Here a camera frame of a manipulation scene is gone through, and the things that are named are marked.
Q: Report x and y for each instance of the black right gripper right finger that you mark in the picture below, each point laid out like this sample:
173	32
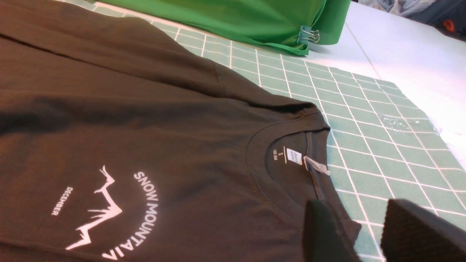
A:
413	234

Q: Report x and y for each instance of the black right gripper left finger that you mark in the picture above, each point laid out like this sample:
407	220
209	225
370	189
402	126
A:
324	238

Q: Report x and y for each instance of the dark gray long-sleeve shirt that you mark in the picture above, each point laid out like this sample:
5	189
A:
120	145

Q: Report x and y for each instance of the green checkered grid mat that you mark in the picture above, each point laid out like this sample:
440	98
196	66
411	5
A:
369	163

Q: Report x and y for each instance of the clear tape piece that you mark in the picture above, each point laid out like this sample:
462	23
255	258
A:
408	125

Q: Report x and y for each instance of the metal binder clip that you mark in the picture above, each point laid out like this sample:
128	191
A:
308	35

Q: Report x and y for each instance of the green backdrop cloth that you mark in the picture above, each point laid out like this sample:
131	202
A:
268	23

